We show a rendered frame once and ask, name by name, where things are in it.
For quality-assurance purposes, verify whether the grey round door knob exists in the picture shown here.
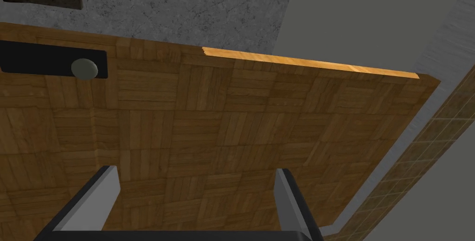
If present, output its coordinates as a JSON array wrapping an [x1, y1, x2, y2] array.
[[0, 40, 109, 82]]

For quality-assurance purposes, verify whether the brown wooden door leaf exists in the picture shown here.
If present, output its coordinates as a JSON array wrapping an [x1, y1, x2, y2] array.
[[0, 22, 442, 241]]

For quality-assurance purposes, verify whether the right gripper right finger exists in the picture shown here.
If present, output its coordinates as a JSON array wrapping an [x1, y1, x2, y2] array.
[[274, 168, 322, 234]]

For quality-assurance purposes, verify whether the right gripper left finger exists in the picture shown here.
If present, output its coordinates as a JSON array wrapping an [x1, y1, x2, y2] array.
[[52, 165, 121, 232]]

